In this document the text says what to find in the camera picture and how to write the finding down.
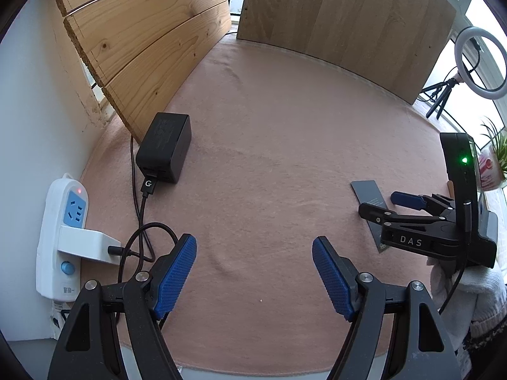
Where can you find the right white gloved hand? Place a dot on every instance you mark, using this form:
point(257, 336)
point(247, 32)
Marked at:
point(478, 304)

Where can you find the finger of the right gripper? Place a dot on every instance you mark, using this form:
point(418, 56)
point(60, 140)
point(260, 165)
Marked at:
point(408, 200)
point(382, 216)

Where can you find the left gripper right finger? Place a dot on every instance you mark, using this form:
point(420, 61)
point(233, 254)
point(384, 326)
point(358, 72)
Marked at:
point(419, 346)

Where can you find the white plug adapter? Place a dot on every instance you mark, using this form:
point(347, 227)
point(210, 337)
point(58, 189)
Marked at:
point(89, 244)

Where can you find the black power adapter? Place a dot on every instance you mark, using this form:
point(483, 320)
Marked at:
point(163, 150)

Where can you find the black tripod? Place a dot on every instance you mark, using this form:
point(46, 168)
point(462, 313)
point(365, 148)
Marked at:
point(438, 94)

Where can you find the pine wood panel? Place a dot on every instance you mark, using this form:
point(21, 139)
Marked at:
point(140, 52)

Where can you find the light wooden board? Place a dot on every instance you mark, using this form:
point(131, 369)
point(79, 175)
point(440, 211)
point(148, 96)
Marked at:
point(393, 43)

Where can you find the pink table cloth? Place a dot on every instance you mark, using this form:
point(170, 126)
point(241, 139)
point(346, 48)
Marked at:
point(277, 140)

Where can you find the potted spider plant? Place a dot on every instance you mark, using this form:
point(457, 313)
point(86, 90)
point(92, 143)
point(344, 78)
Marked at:
point(492, 158)

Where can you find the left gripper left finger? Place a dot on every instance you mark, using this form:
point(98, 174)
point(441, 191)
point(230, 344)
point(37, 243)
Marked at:
point(88, 346)

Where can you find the white ring light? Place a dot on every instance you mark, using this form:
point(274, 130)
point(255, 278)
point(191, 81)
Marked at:
point(475, 36)

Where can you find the white power strip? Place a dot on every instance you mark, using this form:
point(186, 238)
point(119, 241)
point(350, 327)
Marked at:
point(57, 272)

